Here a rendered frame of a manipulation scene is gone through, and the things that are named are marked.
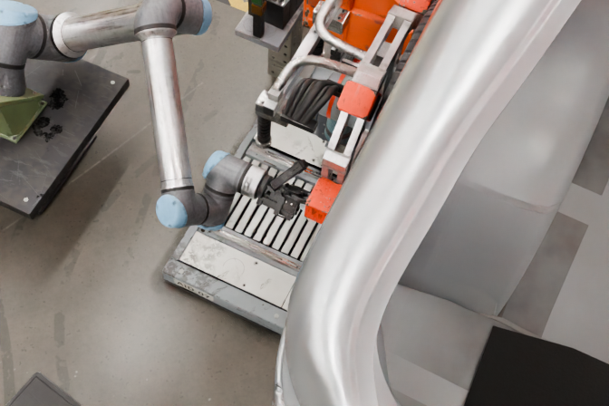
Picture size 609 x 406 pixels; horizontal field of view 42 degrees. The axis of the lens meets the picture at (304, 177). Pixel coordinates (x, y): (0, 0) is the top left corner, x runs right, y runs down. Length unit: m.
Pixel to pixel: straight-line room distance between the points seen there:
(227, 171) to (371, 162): 1.17
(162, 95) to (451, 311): 0.96
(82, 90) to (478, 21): 1.93
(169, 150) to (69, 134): 0.67
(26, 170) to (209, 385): 0.91
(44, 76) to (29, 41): 0.27
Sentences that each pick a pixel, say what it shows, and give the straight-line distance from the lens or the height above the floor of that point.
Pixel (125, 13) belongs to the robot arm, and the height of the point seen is 0.72.
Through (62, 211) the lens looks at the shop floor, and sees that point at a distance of 2.98.
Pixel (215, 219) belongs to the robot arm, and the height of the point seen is 0.56.
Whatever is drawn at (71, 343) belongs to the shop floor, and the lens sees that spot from 2.78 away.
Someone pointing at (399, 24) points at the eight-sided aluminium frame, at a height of 1.11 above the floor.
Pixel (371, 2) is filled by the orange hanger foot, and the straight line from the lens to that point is 2.53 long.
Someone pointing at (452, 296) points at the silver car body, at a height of 0.93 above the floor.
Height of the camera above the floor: 2.57
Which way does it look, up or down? 60 degrees down
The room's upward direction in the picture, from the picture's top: 6 degrees clockwise
